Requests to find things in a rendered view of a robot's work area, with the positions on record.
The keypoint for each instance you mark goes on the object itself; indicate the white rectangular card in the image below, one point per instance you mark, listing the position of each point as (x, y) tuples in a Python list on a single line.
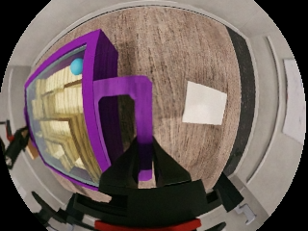
[(203, 105)]

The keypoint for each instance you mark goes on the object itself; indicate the tan cardboard box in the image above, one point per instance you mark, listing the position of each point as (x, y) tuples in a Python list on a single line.
[(33, 150)]

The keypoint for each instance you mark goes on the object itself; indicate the purple maze board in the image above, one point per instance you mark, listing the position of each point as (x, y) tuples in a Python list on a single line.
[(67, 109)]

